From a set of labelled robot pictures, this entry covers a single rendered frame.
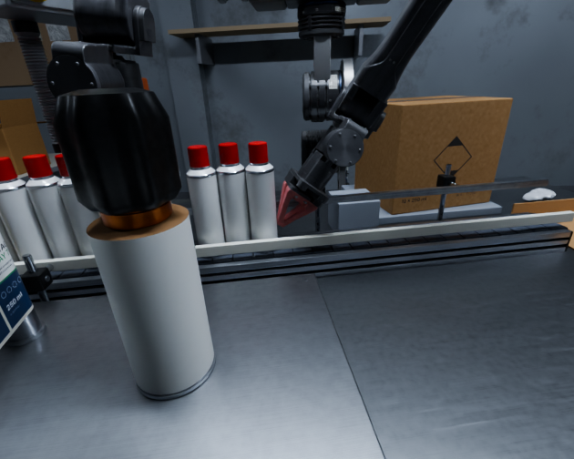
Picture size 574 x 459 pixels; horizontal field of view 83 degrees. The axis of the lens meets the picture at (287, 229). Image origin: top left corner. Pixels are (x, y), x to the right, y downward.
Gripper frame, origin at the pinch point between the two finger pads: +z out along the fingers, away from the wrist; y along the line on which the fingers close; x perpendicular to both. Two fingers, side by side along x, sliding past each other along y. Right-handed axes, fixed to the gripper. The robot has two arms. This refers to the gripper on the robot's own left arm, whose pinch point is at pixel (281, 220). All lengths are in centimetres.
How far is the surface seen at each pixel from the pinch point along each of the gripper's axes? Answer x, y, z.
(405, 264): 24.4, 5.8, -6.9
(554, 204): 62, -11, -39
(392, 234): 18.1, 4.9, -10.2
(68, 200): -32.8, 1.6, 15.6
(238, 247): -5.2, 4.2, 7.4
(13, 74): -209, -342, 100
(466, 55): 135, -246, -162
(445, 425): 16.8, 36.4, 1.1
